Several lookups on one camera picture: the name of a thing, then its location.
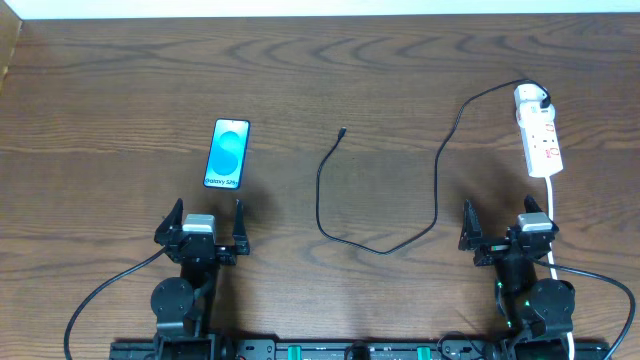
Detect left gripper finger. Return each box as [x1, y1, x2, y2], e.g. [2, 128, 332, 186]
[154, 198, 183, 246]
[232, 199, 250, 255]

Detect blue Galaxy smartphone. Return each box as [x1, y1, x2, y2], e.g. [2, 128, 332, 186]
[203, 118, 251, 190]

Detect black USB charging cable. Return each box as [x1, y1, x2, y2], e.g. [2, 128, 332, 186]
[315, 79, 553, 256]

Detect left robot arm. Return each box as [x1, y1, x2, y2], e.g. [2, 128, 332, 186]
[150, 199, 250, 359]

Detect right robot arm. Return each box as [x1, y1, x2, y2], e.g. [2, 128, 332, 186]
[458, 196, 575, 359]

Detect white USB charger plug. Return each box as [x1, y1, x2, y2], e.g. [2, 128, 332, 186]
[514, 82, 551, 111]

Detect white power strip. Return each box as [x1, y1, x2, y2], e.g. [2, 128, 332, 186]
[516, 109, 564, 178]

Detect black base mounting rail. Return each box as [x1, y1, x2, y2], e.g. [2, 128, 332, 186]
[108, 337, 613, 360]

